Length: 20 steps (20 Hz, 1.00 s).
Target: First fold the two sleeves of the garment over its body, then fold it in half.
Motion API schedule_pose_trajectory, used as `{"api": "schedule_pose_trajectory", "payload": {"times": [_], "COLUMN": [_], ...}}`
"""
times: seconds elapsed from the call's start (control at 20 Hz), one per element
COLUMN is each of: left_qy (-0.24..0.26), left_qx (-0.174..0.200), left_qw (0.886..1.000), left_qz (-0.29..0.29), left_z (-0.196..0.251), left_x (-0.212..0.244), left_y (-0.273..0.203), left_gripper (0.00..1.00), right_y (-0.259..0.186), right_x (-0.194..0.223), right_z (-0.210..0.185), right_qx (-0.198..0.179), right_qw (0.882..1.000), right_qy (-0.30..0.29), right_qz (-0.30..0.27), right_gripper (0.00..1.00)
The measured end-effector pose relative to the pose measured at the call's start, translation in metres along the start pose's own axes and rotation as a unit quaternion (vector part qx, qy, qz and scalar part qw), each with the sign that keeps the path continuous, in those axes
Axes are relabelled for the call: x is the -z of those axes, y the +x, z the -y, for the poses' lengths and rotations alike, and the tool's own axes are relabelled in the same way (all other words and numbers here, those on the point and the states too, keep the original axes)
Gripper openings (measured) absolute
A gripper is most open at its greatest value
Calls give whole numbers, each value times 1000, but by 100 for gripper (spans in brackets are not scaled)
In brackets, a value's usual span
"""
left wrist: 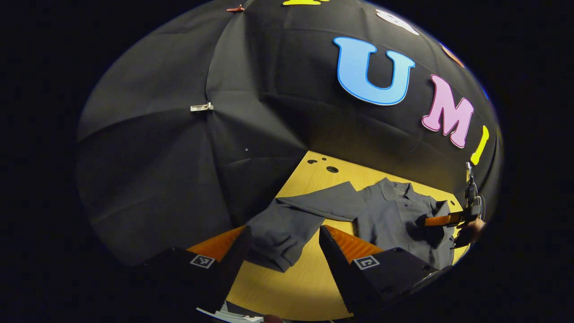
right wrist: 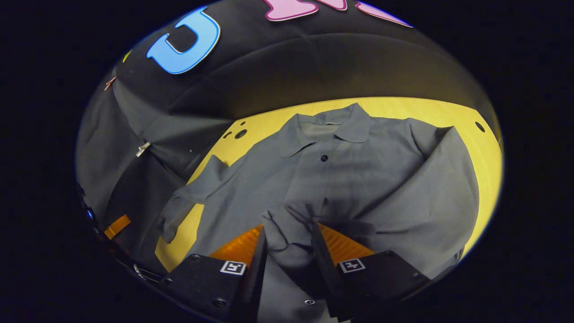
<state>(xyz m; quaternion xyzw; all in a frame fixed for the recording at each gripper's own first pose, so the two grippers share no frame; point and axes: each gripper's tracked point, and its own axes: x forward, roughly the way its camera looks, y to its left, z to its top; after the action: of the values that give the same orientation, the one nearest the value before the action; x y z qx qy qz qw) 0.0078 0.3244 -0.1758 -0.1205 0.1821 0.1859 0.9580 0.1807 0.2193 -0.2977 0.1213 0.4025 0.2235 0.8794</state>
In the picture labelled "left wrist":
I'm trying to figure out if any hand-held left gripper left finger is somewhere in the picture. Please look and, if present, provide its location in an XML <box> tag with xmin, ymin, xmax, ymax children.
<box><xmin>135</xmin><ymin>224</ymin><xmax>252</xmax><ymax>314</ymax></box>

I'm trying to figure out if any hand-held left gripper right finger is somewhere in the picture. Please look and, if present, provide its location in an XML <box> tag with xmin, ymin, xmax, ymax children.
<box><xmin>319</xmin><ymin>224</ymin><xmax>439</xmax><ymax>317</ymax></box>

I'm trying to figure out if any grey button-up shirt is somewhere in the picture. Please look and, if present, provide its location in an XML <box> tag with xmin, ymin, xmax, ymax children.
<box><xmin>246</xmin><ymin>177</ymin><xmax>456</xmax><ymax>273</ymax></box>

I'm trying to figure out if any black backdrop cloth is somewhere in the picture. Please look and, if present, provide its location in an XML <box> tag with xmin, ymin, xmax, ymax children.
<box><xmin>75</xmin><ymin>0</ymin><xmax>504</xmax><ymax>270</ymax></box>

